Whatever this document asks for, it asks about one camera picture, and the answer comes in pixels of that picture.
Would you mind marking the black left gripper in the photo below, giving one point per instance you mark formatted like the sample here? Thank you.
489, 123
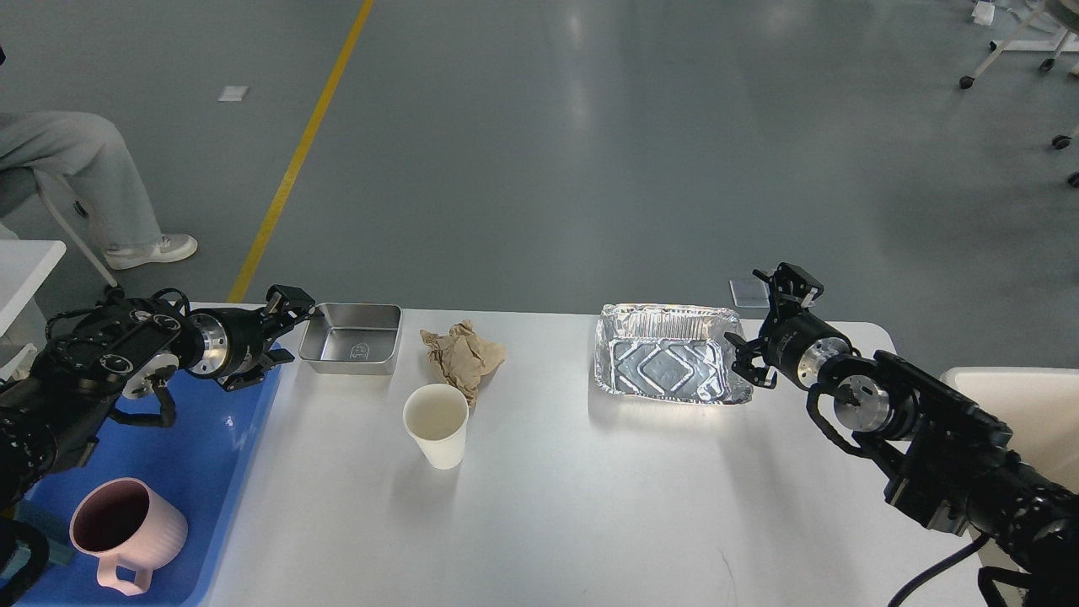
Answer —
232, 344

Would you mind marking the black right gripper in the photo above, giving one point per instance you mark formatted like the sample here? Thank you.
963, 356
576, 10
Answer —
797, 343

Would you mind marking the stainless steel rectangular tray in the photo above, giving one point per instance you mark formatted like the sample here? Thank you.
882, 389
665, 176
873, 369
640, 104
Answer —
352, 339

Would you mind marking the pink plastic mug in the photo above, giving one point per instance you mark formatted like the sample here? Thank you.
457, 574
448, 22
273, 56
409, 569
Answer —
131, 531

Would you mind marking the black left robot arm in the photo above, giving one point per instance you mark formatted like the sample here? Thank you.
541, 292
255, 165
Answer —
113, 366

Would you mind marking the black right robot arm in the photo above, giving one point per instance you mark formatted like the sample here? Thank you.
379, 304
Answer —
947, 461

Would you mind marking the aluminium foil tray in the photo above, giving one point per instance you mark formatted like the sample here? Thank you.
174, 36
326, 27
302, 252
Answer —
669, 353

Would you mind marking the blue plastic tray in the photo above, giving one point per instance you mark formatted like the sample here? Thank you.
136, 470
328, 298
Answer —
199, 465

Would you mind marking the white paper cup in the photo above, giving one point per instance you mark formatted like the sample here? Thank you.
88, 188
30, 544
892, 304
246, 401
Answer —
436, 417

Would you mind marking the crumpled brown paper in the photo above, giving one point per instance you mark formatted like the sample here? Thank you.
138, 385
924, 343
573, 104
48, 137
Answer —
462, 358

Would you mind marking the person in white clothes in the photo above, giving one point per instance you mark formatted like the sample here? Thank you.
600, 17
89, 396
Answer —
90, 154

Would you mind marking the white bin right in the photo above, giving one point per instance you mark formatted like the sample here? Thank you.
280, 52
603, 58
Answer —
1040, 405

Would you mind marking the white wheeled cart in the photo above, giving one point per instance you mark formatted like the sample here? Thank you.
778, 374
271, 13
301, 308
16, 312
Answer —
1063, 13

